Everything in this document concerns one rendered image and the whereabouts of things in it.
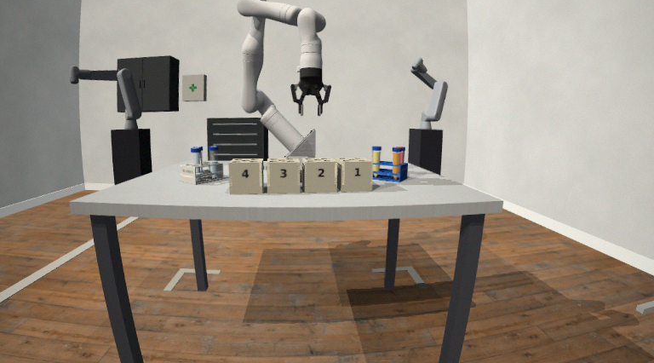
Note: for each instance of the beige bucket adapter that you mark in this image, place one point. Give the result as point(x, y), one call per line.
point(354, 174)
point(319, 175)
point(283, 175)
point(246, 176)

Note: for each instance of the blue tube rack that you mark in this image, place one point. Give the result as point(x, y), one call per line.
point(403, 168)

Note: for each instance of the beige tube rack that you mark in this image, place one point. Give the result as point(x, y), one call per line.
point(188, 173)

